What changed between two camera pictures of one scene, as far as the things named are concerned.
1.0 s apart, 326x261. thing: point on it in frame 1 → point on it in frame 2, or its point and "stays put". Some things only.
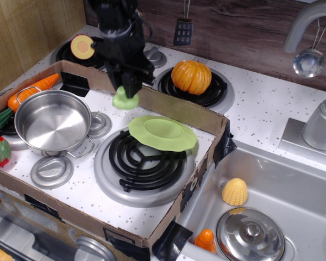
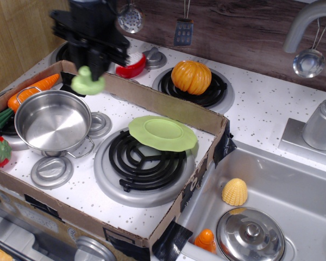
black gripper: (126, 52) → (93, 23)
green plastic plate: (161, 132) stays put
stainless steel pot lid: (250, 234) stays put
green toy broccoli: (121, 100) → (83, 84)
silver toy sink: (301, 195) stays put
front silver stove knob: (52, 172) stays put
